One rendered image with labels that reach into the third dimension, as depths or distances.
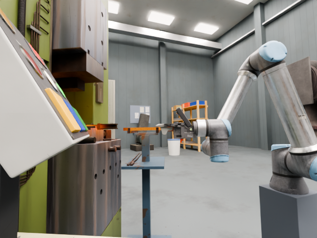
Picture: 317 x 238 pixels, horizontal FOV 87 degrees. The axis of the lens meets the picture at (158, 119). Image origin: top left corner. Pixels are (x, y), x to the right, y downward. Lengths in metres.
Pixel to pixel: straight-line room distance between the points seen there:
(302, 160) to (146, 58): 9.37
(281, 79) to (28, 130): 1.01
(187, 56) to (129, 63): 3.69
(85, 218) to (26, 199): 0.25
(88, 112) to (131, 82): 8.08
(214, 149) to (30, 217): 0.83
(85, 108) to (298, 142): 1.28
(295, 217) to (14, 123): 1.24
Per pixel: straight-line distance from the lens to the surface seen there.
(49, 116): 0.26
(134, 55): 9.85
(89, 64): 0.97
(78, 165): 0.87
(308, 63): 6.22
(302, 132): 1.08
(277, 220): 1.33
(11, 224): 0.49
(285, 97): 1.05
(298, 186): 1.28
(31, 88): 0.27
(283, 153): 1.23
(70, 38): 0.96
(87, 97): 1.30
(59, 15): 1.05
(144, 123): 8.49
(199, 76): 11.15
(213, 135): 0.88
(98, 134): 0.99
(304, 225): 1.31
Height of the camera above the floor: 0.98
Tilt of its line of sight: 4 degrees up
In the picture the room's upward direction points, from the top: 1 degrees counter-clockwise
